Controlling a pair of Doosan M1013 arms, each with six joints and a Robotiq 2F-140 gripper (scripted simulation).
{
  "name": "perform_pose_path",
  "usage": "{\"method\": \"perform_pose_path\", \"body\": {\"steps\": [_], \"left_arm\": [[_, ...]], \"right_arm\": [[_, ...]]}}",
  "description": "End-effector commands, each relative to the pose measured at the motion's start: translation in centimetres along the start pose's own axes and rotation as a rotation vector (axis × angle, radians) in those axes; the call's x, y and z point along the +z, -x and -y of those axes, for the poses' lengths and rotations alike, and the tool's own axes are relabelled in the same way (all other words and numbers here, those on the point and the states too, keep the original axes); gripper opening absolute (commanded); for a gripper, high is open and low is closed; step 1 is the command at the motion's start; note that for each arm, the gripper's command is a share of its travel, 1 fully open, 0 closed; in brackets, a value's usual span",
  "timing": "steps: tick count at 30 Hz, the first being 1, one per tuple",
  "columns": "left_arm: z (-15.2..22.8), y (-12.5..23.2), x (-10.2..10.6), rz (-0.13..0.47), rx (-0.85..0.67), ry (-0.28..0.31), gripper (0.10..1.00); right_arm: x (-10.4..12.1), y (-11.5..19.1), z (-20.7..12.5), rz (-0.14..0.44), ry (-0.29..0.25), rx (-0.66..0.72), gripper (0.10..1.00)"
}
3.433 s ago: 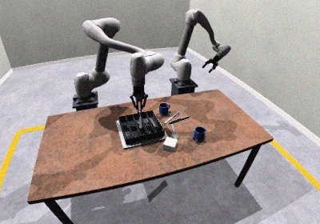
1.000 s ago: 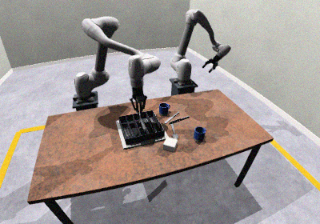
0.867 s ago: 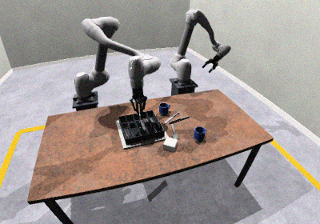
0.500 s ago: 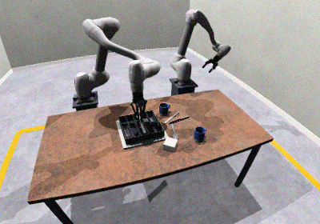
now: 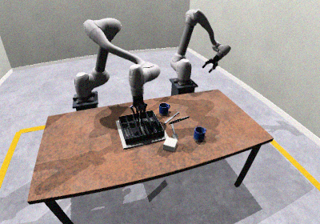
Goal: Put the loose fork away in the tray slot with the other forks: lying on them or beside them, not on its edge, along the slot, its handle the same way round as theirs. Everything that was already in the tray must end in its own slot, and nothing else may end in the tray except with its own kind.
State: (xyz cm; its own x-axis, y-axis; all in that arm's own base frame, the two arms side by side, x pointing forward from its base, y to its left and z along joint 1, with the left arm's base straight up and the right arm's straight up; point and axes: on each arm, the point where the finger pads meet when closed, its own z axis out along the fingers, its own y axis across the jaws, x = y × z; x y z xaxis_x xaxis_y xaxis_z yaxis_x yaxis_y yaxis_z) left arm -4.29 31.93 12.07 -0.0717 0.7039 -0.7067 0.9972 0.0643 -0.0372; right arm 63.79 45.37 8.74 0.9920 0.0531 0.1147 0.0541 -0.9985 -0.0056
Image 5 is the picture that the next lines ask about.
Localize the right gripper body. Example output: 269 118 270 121
133 95 144 109

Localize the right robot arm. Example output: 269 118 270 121
73 18 161 104

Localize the silver spoon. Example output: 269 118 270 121
171 123 178 139

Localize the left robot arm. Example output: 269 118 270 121
170 9 231 86

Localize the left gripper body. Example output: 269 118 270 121
212 55 220 64

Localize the blue mug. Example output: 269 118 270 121
194 126 206 142
159 103 170 116

